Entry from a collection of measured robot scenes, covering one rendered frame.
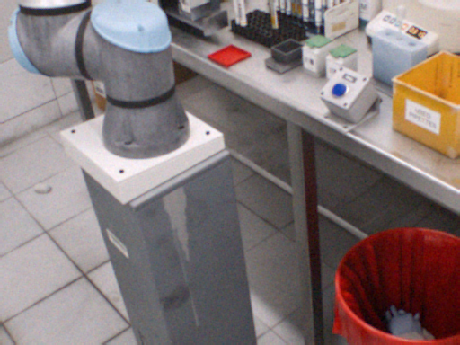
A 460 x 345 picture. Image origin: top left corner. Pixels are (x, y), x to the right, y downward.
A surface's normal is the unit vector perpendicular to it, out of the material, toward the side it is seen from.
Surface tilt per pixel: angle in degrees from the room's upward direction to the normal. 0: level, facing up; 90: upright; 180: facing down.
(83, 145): 4
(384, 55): 90
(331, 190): 0
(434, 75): 90
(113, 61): 86
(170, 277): 90
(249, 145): 0
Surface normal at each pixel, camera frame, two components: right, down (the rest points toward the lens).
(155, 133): 0.38, 0.22
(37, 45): -0.40, 0.42
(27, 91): 0.62, 0.41
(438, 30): -0.59, 0.54
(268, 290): -0.11, -0.79
